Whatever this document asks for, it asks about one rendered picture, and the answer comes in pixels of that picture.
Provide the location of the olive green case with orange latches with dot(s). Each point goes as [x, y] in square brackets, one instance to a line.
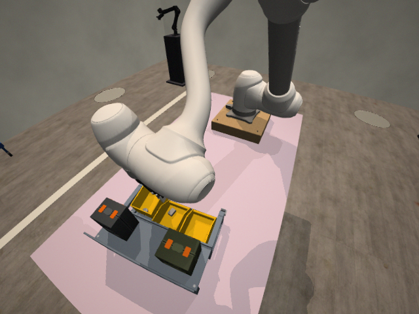
[179, 251]

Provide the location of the yellow bin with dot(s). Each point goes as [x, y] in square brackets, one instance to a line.
[198, 225]
[175, 222]
[145, 199]

